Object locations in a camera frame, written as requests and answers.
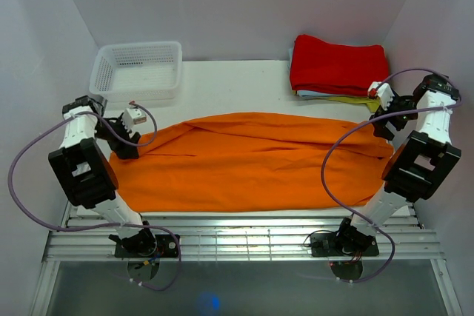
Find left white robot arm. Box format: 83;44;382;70
48;95;158;257

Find orange trousers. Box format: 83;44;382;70
110;112;393;212

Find white plastic basket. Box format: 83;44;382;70
89;41;183;102

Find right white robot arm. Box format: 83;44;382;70
334;74;461;255

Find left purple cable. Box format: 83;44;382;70
7;101;182;292

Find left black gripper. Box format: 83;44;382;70
94;113;141;160

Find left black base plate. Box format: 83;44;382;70
113;235;178;259

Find yellow-green folded trousers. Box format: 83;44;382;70
324;96;379;112

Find aluminium rail frame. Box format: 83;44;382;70
29;108;464;316

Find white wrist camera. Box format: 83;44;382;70
121;107;147;130
367;81;395;110

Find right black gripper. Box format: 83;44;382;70
369;89;419;141

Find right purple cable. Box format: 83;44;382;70
301;67;464;285

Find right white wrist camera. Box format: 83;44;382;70
367;81;395;110

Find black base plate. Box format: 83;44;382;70
310;232;380;257
113;235;178;259

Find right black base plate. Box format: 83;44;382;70
310;232;380;257

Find purple cable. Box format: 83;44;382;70
7;101;182;292
301;67;464;285

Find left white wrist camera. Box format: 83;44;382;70
121;107;147;130

